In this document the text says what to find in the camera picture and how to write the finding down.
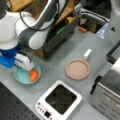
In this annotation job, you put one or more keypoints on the blue and white gripper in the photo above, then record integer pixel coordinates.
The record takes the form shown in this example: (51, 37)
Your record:
(15, 57)

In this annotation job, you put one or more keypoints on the teal bowl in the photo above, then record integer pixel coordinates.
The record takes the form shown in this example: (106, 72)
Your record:
(23, 76)

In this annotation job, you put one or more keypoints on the orange carrot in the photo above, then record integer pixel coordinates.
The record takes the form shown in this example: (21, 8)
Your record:
(33, 75)

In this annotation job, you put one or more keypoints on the pink pan with white handle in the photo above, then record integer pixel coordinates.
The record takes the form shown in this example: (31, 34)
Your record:
(79, 69)

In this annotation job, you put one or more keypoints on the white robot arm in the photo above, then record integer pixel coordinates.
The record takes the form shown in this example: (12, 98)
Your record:
(8, 36)

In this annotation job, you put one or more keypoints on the open grey drawer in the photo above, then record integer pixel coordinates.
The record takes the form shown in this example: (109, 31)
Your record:
(51, 44)

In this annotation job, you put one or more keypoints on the wooden shelf cabinet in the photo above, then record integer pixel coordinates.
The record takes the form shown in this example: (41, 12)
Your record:
(33, 34)

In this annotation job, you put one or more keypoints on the yellow item in drawer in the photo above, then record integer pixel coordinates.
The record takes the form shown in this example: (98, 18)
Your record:
(69, 20)

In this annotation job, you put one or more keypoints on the small orange object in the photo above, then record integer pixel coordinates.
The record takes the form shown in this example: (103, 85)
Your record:
(82, 29)

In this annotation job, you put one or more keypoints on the silver toaster oven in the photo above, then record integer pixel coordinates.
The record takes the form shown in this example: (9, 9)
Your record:
(106, 94)

